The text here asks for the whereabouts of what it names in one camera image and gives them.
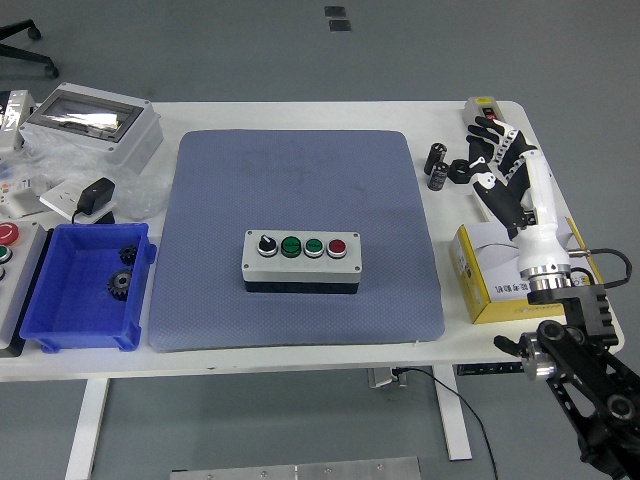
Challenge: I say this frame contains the black hexagonal nut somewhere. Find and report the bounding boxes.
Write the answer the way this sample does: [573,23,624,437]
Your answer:
[447,158,475,185]

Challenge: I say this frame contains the grey-blue mat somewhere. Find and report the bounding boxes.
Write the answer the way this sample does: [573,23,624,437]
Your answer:
[148,128,446,354]

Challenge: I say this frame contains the grey four-button control box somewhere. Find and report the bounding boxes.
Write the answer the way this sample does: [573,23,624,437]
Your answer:
[241,229,363,295]

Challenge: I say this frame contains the white wall switch plate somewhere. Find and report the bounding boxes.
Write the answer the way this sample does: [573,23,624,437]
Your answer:
[472,191,506,224]

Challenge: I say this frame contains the grey enclosure with clear lid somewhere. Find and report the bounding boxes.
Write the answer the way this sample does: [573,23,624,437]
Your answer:
[18,82,165,174]

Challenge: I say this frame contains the black office chair base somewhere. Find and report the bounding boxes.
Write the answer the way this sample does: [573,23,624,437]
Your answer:
[0,18,60,80]

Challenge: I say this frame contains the yellow white cardboard box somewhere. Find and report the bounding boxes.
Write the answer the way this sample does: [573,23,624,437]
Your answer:
[448,216,604,325]

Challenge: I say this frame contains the blue plastic bin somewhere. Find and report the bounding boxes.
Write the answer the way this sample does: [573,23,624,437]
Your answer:
[18,222,158,354]

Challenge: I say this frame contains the clear plastic bag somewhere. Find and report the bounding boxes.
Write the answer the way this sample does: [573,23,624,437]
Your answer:
[0,132,171,221]

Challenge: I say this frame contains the grey push-button switch box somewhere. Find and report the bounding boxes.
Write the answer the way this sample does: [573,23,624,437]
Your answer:
[464,95,503,132]

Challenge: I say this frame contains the white electrical device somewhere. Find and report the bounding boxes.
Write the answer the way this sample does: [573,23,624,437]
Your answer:
[0,89,37,154]

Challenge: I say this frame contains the white table leg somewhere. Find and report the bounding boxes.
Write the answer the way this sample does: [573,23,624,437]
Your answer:
[433,367,474,462]
[63,378,110,480]

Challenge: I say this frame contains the thin black cable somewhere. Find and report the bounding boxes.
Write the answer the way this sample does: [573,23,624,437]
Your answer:
[392,367,500,480]

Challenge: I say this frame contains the black power adapter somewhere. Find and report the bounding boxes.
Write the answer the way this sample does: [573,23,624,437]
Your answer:
[71,176,117,225]

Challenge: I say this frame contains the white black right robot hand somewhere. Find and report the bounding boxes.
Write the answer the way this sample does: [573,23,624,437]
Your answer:
[464,115,572,274]

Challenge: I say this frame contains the grey metal table bracket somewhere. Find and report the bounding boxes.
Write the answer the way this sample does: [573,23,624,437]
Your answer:
[367,367,407,390]

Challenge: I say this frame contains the grey emergency-stop control box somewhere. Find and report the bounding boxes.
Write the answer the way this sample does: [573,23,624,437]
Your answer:
[0,219,49,357]

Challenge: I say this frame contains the silver metal plate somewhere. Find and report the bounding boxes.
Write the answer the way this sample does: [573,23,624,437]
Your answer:
[169,455,423,480]

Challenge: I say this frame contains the black cylindrical capacitor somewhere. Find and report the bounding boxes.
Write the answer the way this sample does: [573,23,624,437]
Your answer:
[423,142,448,176]
[427,160,450,192]

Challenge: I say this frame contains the small white printed box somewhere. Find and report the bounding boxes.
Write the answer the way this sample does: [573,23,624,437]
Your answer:
[0,174,51,219]

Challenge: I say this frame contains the large black gear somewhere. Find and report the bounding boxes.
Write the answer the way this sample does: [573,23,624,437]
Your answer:
[106,268,135,302]

